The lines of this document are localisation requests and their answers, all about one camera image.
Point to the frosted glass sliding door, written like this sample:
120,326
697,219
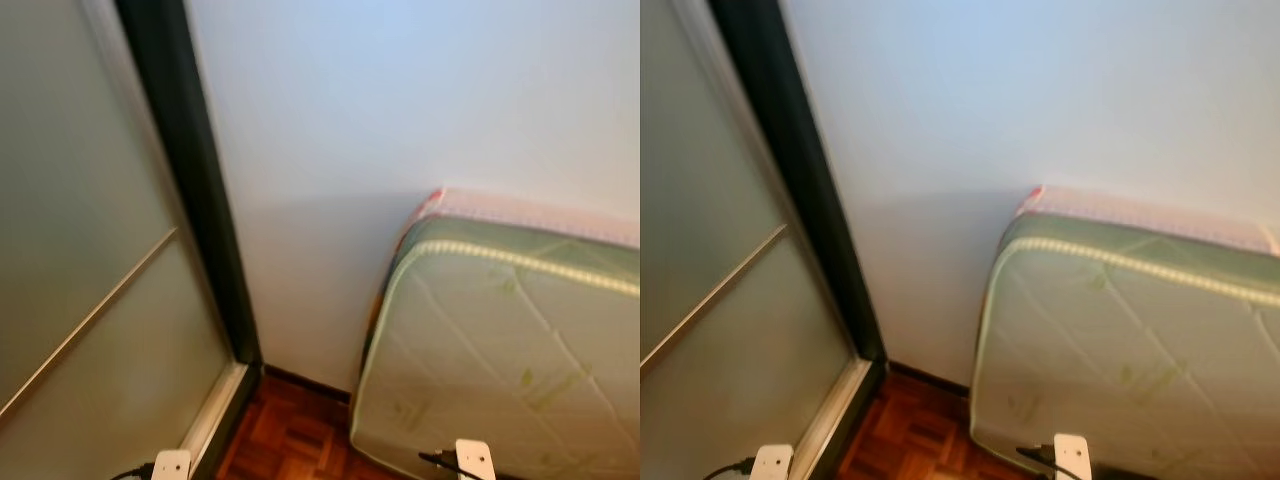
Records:
720,200
80,200

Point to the green quilted mattress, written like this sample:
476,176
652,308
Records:
500,340
1130,340

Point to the dark wooden skirting board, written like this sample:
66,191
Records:
930,380
305,385

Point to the black door frame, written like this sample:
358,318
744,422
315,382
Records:
185,130
790,130

